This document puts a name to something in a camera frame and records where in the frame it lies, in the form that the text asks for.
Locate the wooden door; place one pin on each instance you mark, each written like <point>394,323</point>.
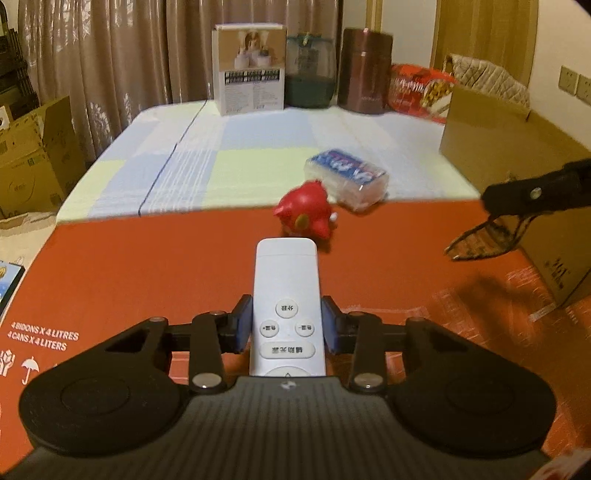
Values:
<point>485,32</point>

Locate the white remote control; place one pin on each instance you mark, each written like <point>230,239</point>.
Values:
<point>286,277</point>

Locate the beige patterned curtain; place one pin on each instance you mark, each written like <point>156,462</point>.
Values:
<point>115,55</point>

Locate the brown thermos flask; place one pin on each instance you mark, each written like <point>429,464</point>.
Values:
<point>364,78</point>

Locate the red cat figurine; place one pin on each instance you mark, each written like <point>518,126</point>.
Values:
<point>304,212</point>

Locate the pale checked tablecloth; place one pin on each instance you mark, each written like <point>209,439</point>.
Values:
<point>231,175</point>

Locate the leopard print hair clip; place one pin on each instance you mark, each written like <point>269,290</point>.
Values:
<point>480,240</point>

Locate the clear plastic box blue label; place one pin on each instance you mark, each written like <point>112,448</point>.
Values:
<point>346,175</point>

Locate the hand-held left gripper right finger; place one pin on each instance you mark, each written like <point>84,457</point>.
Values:
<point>330,325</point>

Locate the beige wall socket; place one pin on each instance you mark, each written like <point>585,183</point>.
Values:
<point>569,81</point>
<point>585,88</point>

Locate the brown cardboard carton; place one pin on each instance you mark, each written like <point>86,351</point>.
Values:
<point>32,170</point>

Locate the quilted beige chair cover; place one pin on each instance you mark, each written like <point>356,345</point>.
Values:
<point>494,78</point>

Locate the red food packet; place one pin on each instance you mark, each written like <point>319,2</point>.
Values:
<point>420,92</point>

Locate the red printed mat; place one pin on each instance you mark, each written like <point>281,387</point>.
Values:
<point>138,277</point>

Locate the small colourful booklet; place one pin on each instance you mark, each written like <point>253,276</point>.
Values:
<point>9,286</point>

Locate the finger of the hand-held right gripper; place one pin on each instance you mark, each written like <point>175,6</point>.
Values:
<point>535,193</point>

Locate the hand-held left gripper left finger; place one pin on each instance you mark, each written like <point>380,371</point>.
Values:
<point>243,323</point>

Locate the brown cardboard box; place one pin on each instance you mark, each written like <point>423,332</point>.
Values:
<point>485,152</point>

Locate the green glass jar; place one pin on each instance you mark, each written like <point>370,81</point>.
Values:
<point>307,87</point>

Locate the white product box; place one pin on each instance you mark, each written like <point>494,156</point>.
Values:
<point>249,92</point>

